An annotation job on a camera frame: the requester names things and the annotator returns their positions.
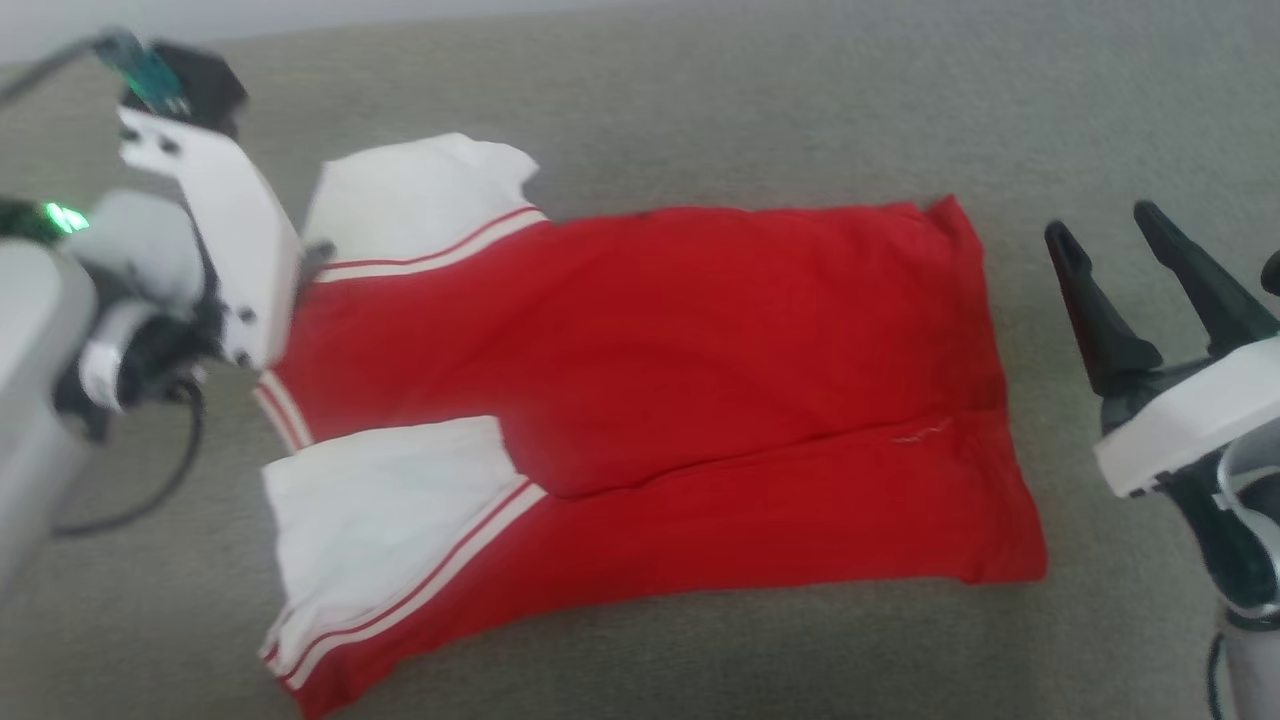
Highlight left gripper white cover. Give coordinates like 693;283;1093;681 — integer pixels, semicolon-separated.
118;105;336;369

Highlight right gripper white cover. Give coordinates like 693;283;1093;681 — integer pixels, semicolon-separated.
1045;200;1280;498

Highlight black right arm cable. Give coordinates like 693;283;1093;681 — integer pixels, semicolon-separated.
1205;630;1233;720

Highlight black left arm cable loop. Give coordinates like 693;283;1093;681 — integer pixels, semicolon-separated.
55;375;207;537

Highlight red and white basketball jersey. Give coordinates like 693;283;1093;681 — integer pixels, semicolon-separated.
255;132;1049;720

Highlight grey fabric sofa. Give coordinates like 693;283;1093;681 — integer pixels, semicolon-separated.
0;0;1280;720

